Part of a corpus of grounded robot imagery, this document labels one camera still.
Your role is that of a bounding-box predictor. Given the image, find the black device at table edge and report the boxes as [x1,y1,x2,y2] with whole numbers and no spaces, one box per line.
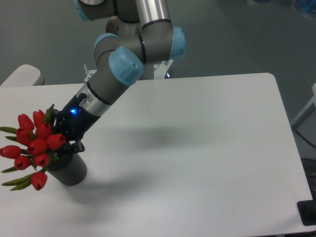
[297,200,316,226]

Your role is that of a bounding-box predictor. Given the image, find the red tulip bouquet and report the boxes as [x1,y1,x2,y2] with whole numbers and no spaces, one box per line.
[0,105,66,191]

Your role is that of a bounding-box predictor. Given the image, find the white chair back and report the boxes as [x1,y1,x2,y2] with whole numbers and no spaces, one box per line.
[0,64,45,88]

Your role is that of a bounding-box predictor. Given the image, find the dark grey ribbed vase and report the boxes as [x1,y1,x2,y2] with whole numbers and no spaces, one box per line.
[47,154,87,186]

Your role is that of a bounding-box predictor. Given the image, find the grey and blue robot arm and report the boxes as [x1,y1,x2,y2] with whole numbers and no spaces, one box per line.
[55,0,187,156]

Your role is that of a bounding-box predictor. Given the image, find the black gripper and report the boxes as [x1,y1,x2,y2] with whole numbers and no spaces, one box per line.
[52,93,100,157]

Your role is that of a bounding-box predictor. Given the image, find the white frame at right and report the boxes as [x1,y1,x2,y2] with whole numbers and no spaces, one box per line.
[290,84,316,130]

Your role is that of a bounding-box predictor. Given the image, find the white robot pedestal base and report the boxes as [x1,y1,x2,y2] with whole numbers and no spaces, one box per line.
[83,16,174,84]

